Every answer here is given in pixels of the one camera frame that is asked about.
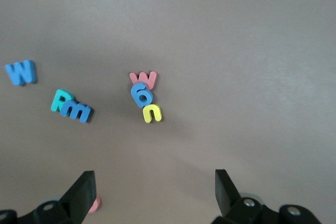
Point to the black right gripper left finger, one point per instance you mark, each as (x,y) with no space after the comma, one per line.
(78,195)

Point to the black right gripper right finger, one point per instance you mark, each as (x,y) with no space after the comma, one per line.
(225,195)

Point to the pink foam letter Q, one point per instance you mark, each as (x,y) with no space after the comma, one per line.
(95,205)

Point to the teal foam letter R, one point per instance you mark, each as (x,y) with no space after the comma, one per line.
(58,103)

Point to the yellow lowercase letter n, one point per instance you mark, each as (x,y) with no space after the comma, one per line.
(147,115)

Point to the blue capital letter W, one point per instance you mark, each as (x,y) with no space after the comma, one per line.
(19,73)

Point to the pink lowercase letter w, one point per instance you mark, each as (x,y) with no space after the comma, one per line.
(151,77)

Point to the blue lowercase letter m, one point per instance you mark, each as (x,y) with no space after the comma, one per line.
(85,115)

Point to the blue foam digit 6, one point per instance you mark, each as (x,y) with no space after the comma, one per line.
(136,94)

